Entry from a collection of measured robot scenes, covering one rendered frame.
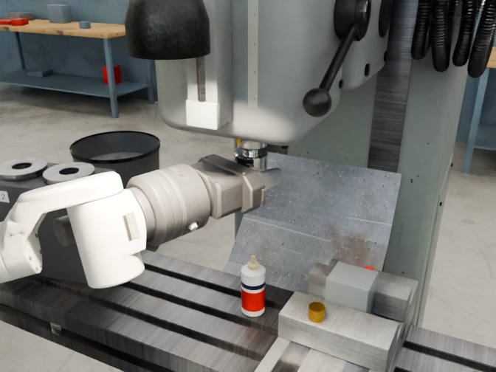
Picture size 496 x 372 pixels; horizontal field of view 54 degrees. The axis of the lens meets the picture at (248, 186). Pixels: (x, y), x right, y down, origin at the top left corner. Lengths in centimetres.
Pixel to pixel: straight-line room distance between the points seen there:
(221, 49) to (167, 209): 19
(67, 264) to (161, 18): 64
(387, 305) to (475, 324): 182
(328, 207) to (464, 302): 171
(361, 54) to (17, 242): 49
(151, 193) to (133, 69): 568
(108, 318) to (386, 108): 64
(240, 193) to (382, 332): 26
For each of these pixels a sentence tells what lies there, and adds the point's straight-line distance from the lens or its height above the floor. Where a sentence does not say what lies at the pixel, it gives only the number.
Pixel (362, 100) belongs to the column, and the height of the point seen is 126.
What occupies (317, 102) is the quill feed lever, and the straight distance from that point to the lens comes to 51.
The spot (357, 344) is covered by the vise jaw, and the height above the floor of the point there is 107.
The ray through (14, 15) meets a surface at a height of 95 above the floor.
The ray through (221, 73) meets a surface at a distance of 54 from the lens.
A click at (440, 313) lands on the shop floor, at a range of 257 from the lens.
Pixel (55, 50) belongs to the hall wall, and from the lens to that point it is 704.
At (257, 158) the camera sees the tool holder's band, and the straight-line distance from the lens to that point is 67.
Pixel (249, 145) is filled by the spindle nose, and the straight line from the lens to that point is 66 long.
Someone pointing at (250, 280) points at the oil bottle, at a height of 104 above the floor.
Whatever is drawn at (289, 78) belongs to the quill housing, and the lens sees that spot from 55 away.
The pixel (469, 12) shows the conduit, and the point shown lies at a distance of 78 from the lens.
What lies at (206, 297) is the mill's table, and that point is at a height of 97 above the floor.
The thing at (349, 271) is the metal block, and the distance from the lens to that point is 72.
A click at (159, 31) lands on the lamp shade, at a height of 146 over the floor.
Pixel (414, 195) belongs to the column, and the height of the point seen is 108.
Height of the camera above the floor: 151
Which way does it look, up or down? 24 degrees down
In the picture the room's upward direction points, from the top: straight up
